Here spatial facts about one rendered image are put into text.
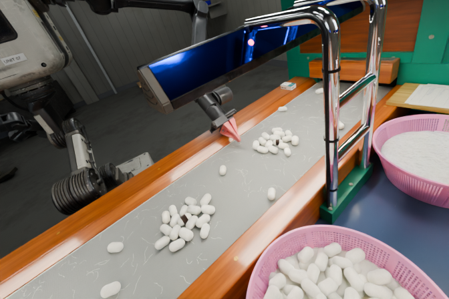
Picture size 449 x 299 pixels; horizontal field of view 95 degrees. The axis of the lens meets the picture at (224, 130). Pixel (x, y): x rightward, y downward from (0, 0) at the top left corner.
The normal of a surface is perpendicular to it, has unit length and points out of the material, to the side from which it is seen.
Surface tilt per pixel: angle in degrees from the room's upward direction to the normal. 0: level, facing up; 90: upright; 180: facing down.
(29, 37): 90
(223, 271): 0
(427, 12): 90
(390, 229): 0
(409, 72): 90
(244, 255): 0
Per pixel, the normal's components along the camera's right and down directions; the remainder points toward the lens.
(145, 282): -0.26, -0.83
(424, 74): -0.76, 0.49
